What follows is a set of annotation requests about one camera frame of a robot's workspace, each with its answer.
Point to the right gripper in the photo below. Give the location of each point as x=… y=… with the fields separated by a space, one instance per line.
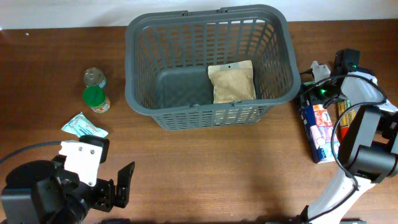
x=311 y=89

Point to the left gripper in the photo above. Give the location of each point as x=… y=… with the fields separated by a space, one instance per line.
x=106 y=196

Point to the blue Kleenex tissue multipack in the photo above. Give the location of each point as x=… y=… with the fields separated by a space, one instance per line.
x=318 y=127

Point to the red spaghetti pack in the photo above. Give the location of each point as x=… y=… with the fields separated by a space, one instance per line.
x=347 y=119

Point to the mint green tissue pack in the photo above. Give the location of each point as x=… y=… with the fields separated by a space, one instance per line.
x=80 y=126

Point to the beige powder pouch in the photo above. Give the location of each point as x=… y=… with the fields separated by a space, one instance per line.
x=232 y=82

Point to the grey plastic slatted basket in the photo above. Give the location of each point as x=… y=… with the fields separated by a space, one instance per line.
x=168 y=55

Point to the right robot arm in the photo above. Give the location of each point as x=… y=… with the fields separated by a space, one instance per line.
x=368 y=153

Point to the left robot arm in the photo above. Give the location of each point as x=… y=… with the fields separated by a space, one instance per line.
x=34 y=194

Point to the green lid jar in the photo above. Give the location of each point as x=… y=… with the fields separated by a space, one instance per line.
x=96 y=99

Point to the small tin can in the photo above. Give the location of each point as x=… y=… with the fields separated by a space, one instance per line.
x=94 y=77

